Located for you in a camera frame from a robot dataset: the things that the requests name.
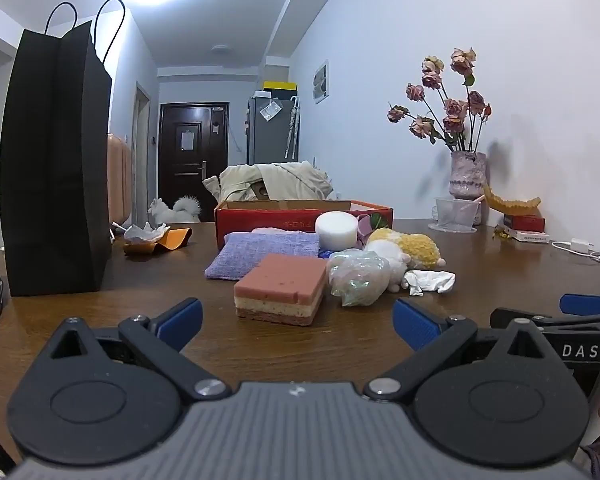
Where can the purple satin scrunchie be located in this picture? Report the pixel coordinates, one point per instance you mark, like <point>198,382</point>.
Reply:
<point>365,228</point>

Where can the beige coat on chair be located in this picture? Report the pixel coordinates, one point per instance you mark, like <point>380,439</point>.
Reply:
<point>276,181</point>

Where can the pink suitcase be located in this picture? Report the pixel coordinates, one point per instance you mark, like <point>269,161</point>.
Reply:
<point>119,180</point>

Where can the orange cloth with tissue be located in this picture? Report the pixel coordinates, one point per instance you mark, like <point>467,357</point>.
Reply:
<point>148,240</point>

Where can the grey refrigerator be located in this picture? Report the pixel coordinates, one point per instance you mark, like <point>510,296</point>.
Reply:
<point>272,130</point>

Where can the wall picture frame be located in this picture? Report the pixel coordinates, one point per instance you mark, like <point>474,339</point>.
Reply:
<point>320,83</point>

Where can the white dog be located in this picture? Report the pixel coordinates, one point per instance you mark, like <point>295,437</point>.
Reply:
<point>184,211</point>

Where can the red and white boxes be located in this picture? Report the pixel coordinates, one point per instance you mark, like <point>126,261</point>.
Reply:
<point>524,229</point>

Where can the green pleated round object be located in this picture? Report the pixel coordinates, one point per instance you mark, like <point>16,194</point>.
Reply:
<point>378,221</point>

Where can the yellow white plush toy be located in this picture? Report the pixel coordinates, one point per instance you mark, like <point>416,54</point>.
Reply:
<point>404,252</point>

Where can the white round foam sponge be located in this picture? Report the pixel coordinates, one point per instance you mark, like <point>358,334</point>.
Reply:
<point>337,230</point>

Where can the red cardboard box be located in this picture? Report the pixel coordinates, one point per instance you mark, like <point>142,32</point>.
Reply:
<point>290,215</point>

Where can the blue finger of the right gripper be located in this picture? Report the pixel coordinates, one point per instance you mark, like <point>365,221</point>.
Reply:
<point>575,304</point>

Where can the clear plastic cup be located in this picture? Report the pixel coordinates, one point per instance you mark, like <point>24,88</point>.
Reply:
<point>455,213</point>

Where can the pink layered sponge block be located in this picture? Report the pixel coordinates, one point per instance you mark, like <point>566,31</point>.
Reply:
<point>282,289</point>

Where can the pink glass vase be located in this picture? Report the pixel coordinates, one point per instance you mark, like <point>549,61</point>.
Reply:
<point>467,179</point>

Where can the iridescent plastic bag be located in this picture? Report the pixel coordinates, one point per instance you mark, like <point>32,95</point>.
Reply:
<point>358,278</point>

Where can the white charger with cable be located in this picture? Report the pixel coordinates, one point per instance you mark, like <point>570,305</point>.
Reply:
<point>577,247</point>

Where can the yellow box on refrigerator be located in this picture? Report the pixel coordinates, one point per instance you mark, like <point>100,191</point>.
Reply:
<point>279,85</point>

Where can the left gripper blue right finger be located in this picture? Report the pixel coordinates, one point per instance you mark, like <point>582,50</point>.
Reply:
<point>415,325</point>

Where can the black paper shopping bag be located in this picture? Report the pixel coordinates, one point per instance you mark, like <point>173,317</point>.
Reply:
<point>53,165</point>

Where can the dried pink rose bouquet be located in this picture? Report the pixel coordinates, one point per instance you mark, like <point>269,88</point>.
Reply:
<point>458,123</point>

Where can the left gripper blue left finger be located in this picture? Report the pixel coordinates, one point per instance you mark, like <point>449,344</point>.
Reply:
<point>180,324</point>

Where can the dark brown entrance door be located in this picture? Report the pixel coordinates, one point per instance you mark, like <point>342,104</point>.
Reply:
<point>192,146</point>

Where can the purple knitted towel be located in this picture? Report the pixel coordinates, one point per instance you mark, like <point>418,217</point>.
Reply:
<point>243,251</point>

